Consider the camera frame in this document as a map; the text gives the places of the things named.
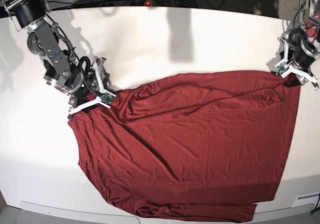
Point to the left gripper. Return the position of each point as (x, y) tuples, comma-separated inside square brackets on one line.
[(299, 60)]

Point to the white label plate on table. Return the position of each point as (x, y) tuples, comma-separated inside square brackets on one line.
[(306, 199)]

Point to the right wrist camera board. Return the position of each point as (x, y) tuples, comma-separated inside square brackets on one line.
[(107, 98)]

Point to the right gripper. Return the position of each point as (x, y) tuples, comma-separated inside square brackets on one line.
[(87, 85)]

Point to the dark red long-sleeve T-shirt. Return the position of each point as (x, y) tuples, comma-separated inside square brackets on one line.
[(192, 147)]

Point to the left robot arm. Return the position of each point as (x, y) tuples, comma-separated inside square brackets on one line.
[(310, 29)]

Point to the black power strip red switch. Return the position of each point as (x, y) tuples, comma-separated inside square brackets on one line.
[(126, 3)]

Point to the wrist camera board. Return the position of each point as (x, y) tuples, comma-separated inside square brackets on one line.
[(107, 98), (281, 68)]

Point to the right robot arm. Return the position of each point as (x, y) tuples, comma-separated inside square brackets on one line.
[(46, 40)]

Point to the white metal stand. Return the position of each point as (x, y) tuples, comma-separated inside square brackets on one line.
[(306, 9)]

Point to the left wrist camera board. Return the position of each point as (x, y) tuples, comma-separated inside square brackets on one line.
[(281, 68)]

